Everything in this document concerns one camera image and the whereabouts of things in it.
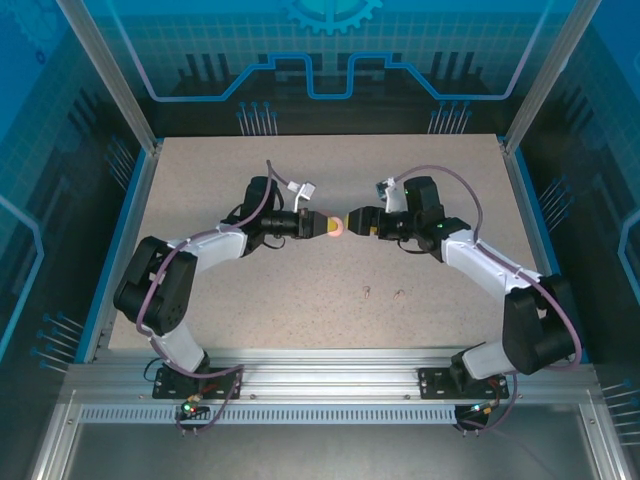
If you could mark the power connector with lights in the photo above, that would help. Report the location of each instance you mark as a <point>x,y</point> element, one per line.
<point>190,407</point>
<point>480,411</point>

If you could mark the blue-edged aluminium side rail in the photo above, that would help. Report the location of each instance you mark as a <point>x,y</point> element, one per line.
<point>522,200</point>
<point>141,200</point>

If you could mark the aluminium frame post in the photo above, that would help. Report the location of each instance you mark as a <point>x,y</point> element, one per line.
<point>550,75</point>
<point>110,75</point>

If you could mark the grey metal bottom panel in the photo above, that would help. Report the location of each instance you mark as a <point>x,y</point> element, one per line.
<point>325,452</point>

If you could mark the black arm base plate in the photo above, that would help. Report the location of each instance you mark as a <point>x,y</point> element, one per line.
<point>227,380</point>
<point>431,382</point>

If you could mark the aluminium front mounting rail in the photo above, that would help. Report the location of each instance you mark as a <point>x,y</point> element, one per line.
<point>325,372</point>

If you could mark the pink earbud charging case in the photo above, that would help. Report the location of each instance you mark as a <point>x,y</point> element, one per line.
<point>342,225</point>

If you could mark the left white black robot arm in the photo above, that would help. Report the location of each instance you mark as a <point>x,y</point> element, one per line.
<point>215,246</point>

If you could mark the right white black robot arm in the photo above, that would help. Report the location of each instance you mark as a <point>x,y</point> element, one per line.
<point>480,260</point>

